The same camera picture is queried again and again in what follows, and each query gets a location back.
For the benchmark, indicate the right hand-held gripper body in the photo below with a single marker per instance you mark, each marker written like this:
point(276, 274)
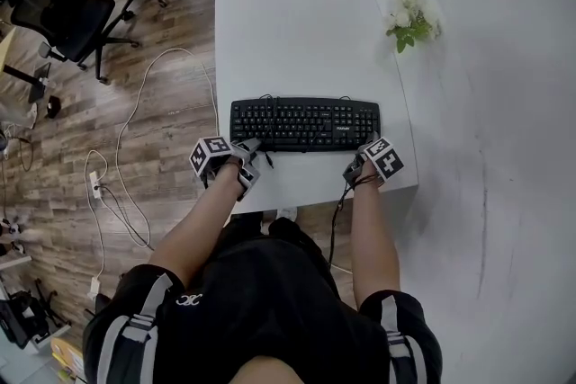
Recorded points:
point(384, 157)

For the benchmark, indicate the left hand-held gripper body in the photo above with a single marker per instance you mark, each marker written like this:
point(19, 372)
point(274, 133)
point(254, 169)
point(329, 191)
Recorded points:
point(211, 150)

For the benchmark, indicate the black keyboard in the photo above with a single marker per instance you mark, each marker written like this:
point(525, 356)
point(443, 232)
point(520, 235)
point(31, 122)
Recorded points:
point(297, 123)

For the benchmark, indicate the person's left forearm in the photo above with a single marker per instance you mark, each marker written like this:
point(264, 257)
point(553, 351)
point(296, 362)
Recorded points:
point(198, 229)

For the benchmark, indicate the person's right forearm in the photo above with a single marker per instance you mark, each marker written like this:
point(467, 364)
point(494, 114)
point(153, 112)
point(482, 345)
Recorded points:
point(373, 238)

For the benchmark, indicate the person's white shoe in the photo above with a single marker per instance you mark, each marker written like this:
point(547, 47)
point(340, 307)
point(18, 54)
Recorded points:
point(288, 213)

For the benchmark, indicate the white table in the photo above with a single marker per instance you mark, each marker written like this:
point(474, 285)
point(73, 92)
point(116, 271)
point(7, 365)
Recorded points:
point(297, 40)

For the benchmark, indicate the white power strip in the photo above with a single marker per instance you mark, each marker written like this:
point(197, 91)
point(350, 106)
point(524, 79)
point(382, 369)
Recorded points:
point(93, 185)

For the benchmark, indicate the green plant with white flowers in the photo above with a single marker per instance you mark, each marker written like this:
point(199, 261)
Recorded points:
point(407, 15)

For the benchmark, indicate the person's black clothing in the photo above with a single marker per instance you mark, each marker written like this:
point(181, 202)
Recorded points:
point(279, 306)

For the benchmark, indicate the small black floor object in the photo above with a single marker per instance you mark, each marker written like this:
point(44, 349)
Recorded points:
point(53, 106)

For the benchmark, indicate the yellow standing desk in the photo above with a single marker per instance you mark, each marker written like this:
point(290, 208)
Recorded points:
point(18, 78)

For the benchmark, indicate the yellow cardboard box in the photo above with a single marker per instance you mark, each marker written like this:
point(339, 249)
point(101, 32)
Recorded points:
point(67, 355)

